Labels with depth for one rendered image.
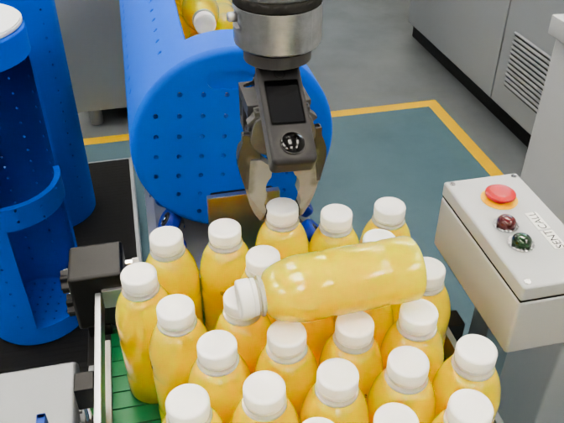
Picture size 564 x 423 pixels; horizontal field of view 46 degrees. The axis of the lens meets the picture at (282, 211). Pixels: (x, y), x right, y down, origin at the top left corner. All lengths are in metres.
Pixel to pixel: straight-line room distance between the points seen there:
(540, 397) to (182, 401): 1.25
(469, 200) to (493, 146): 2.38
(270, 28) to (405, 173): 2.30
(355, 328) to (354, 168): 2.27
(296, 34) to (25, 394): 0.58
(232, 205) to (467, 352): 0.39
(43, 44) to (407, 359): 1.68
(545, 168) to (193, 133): 0.87
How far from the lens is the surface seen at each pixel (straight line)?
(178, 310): 0.68
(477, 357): 0.66
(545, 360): 1.68
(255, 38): 0.66
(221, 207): 0.90
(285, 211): 0.77
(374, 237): 0.77
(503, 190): 0.83
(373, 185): 2.81
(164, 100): 0.88
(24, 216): 1.74
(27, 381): 0.97
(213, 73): 0.87
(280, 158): 0.64
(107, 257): 0.89
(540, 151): 1.55
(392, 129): 3.23
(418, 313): 0.69
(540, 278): 0.74
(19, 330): 1.99
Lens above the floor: 1.56
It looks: 36 degrees down
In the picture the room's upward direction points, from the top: straight up
